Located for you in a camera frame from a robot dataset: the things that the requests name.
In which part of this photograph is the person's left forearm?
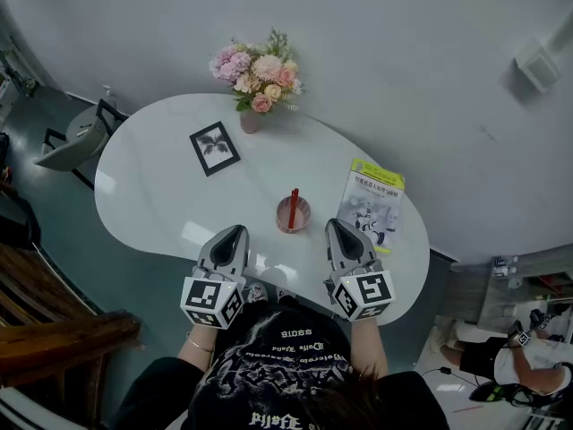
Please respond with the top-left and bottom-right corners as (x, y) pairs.
(177, 324), (217, 369)

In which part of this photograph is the yellow-green and white book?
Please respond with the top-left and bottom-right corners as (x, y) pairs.
(336, 158), (406, 255)

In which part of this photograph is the person's black printed shirt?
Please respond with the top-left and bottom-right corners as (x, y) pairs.
(111, 296), (449, 430)

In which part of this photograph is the brown wooden stair railing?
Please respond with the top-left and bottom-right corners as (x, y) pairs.
(0, 239), (142, 430)

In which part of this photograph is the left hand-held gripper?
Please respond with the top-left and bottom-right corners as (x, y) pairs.
(179, 225), (250, 331)

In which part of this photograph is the grey shelf unit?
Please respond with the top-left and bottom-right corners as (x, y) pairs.
(449, 251), (573, 331)

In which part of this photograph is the red pen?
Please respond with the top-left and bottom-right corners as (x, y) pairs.
(288, 188), (300, 230)

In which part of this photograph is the person's right forearm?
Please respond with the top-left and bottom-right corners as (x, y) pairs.
(348, 318), (389, 380)

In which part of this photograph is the white curved table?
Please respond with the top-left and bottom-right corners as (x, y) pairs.
(93, 92), (432, 327)

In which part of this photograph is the black picture frame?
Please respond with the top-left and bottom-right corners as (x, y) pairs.
(188, 121), (242, 177)

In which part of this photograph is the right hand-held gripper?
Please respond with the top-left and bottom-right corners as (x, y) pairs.
(324, 219), (396, 323)

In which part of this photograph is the white wall junction box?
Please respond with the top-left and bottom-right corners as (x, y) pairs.
(512, 38), (561, 93)

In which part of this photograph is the grey chair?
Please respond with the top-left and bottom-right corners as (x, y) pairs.
(34, 98), (131, 187)

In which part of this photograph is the pink vase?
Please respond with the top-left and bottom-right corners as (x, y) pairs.
(239, 109), (260, 134)

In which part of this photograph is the pink flower bouquet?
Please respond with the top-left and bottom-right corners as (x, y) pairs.
(208, 27), (306, 115)

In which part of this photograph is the pink ribbed cup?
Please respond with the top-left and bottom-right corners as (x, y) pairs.
(275, 194), (312, 235)

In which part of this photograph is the person's left shoe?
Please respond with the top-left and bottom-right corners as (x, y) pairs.
(244, 282), (269, 304)

